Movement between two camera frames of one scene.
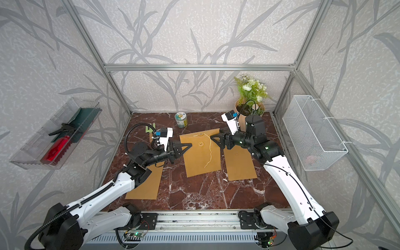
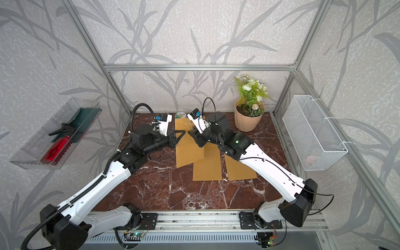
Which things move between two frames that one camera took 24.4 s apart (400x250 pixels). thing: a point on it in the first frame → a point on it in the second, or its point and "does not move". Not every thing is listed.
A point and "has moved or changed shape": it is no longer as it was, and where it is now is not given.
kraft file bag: x=203 y=156 has moved or changed shape
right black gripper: x=228 y=137 → x=195 y=135
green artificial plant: x=251 y=93 does not move
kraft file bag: x=149 y=189 → x=188 y=150
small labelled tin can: x=181 y=119 does not move
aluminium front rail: x=192 y=222 does not move
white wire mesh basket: x=315 y=140 does not move
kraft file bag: x=239 y=163 does not move
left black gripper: x=173 y=153 → x=171 y=140
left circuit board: x=133 y=236 does not move
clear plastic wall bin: x=58 y=137 does not move
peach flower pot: x=245 y=110 does not move
